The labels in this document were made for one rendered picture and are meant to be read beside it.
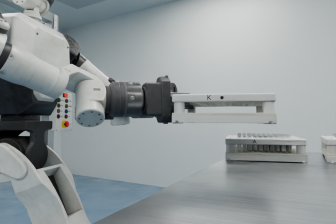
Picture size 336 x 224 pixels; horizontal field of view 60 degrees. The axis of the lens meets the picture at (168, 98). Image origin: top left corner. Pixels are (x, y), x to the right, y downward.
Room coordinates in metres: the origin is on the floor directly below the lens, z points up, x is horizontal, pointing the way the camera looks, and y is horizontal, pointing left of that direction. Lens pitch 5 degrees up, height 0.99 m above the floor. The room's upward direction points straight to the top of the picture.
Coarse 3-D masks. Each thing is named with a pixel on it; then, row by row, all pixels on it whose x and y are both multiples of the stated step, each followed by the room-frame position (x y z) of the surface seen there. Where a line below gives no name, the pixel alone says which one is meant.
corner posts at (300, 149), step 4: (228, 144) 0.95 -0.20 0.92; (232, 144) 0.95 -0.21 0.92; (228, 148) 0.95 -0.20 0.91; (232, 148) 0.95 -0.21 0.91; (296, 148) 0.91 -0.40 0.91; (300, 148) 0.90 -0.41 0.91; (304, 148) 0.90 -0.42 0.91; (296, 152) 0.91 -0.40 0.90; (300, 152) 0.90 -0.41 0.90; (304, 152) 0.90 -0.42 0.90
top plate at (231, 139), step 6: (228, 138) 0.95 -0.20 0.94; (234, 138) 0.95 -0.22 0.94; (240, 138) 0.94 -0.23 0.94; (246, 138) 0.94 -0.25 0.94; (252, 138) 0.93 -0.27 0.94; (258, 138) 0.93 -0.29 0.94; (264, 138) 0.93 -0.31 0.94; (270, 138) 0.92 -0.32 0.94; (276, 138) 0.92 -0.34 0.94; (282, 138) 0.92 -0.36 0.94; (288, 138) 0.92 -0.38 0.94; (294, 138) 0.92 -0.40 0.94; (300, 138) 0.92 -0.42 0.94; (252, 144) 0.93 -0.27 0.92; (258, 144) 0.93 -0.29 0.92; (264, 144) 0.92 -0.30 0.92; (270, 144) 0.92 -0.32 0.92; (276, 144) 0.91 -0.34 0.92; (282, 144) 0.91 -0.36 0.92; (288, 144) 0.91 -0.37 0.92; (294, 144) 0.90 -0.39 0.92; (300, 144) 0.90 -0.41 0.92
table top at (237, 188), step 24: (216, 168) 0.79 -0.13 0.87; (240, 168) 0.79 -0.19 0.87; (264, 168) 0.79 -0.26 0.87; (288, 168) 0.79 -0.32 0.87; (312, 168) 0.79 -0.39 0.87; (168, 192) 0.52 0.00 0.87; (192, 192) 0.52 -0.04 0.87; (216, 192) 0.52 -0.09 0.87; (240, 192) 0.52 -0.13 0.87; (264, 192) 0.52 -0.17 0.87; (288, 192) 0.52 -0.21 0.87; (312, 192) 0.52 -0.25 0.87; (120, 216) 0.39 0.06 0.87; (144, 216) 0.39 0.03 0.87; (168, 216) 0.39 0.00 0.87; (192, 216) 0.39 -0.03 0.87; (216, 216) 0.39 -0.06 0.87; (240, 216) 0.39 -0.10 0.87; (264, 216) 0.39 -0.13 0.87; (288, 216) 0.39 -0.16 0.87; (312, 216) 0.39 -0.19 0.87
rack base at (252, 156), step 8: (232, 152) 0.95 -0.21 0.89; (240, 152) 0.95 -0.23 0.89; (248, 152) 0.95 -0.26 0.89; (256, 152) 0.95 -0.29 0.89; (264, 152) 0.95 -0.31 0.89; (272, 152) 0.95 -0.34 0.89; (280, 152) 0.95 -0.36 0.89; (256, 160) 0.93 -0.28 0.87; (264, 160) 0.92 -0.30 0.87; (272, 160) 0.92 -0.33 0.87; (280, 160) 0.91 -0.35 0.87; (288, 160) 0.91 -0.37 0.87; (296, 160) 0.90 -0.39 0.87; (304, 160) 0.89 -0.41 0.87
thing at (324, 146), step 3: (321, 141) 1.12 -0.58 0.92; (324, 144) 1.10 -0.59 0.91; (324, 147) 1.10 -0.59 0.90; (327, 147) 0.91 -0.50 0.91; (330, 147) 0.91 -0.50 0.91; (333, 147) 0.90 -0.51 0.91; (327, 150) 0.92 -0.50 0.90; (330, 150) 0.91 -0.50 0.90; (333, 150) 0.90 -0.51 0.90; (327, 153) 0.92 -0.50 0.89; (330, 153) 0.91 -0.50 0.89; (333, 153) 0.90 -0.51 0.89
